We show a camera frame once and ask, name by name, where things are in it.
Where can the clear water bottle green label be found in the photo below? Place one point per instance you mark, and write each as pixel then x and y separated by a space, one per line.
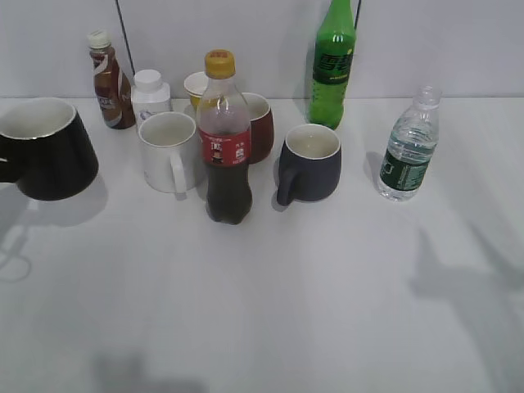
pixel 411 145

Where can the black mug white interior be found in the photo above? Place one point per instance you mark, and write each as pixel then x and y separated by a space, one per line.
pixel 45 149

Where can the yellow paper cup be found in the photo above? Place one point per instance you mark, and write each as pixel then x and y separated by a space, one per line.
pixel 195 85

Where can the dark grey mug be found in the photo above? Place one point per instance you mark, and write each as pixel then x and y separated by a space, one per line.
pixel 309 166

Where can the dark red mug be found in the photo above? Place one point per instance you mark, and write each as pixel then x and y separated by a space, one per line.
pixel 262 128

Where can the cola bottle yellow cap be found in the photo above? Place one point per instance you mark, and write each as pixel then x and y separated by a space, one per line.
pixel 224 125

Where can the white ceramic mug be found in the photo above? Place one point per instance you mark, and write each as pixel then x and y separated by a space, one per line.
pixel 171 152

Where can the white plastic jar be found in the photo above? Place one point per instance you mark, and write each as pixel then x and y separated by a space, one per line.
pixel 150 95

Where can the green soda bottle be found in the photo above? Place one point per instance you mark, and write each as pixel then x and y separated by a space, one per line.
pixel 333 54

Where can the brown coffee drink bottle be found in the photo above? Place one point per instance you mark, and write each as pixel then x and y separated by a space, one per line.
pixel 111 85

